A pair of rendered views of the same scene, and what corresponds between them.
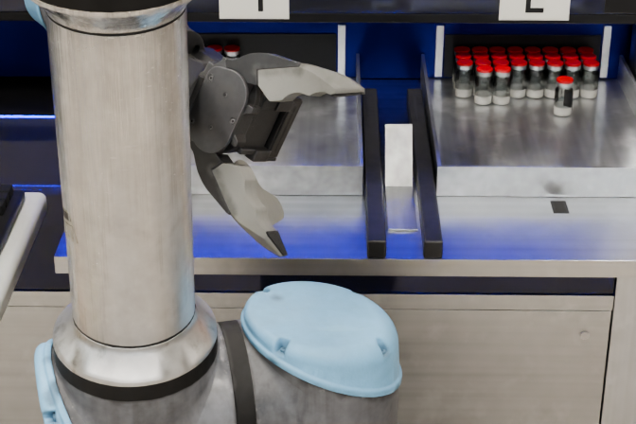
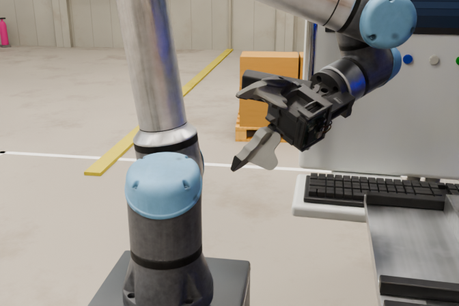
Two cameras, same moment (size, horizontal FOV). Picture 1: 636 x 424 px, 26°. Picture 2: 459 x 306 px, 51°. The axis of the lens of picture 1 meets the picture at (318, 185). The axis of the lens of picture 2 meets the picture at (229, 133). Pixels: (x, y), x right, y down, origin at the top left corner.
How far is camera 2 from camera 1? 130 cm
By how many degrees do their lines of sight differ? 91
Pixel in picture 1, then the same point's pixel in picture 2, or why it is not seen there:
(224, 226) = (411, 238)
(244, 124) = (272, 111)
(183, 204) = (135, 74)
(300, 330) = (148, 161)
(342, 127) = not seen: outside the picture
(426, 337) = not seen: outside the picture
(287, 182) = not seen: outside the picture
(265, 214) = (247, 152)
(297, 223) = (424, 263)
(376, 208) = (434, 284)
